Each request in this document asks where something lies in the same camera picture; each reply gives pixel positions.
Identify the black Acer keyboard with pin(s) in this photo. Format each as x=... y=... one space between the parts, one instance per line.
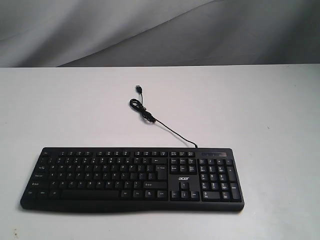
x=129 y=179

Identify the grey backdrop cloth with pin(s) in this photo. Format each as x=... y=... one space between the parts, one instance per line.
x=138 y=33

